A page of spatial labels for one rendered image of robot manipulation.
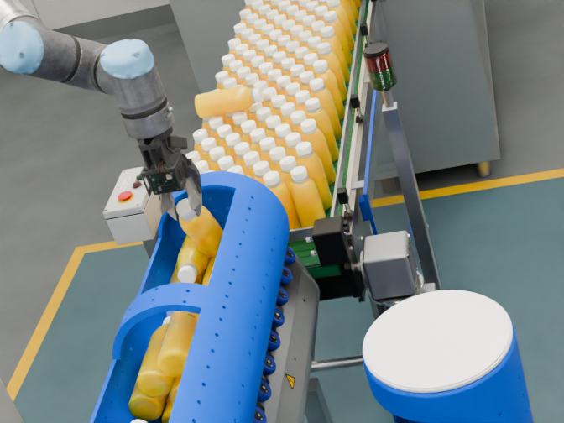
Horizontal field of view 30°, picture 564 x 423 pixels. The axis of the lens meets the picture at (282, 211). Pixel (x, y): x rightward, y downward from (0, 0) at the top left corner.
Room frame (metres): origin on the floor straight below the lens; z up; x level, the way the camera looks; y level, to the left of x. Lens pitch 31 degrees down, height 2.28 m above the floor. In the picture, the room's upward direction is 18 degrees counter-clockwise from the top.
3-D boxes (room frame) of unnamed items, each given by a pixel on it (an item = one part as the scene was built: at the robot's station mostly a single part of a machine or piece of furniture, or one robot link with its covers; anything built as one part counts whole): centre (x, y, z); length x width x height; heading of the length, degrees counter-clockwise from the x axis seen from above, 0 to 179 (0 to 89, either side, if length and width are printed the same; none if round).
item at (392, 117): (2.33, -0.33, 0.55); 0.04 x 0.04 x 1.10; 74
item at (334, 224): (2.05, -0.09, 0.95); 0.10 x 0.07 x 0.10; 74
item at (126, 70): (1.83, 0.19, 1.57); 0.10 x 0.09 x 0.12; 35
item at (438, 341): (1.51, -0.20, 1.03); 0.28 x 0.28 x 0.01
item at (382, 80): (2.33, -0.33, 1.18); 0.06 x 0.06 x 0.05
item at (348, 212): (2.22, -0.15, 0.94); 0.03 x 0.02 x 0.08; 164
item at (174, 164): (1.82, 0.19, 1.40); 0.09 x 0.08 x 0.12; 164
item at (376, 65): (2.33, -0.33, 1.23); 0.06 x 0.06 x 0.04
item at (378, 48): (2.33, -0.33, 1.18); 0.06 x 0.06 x 0.16
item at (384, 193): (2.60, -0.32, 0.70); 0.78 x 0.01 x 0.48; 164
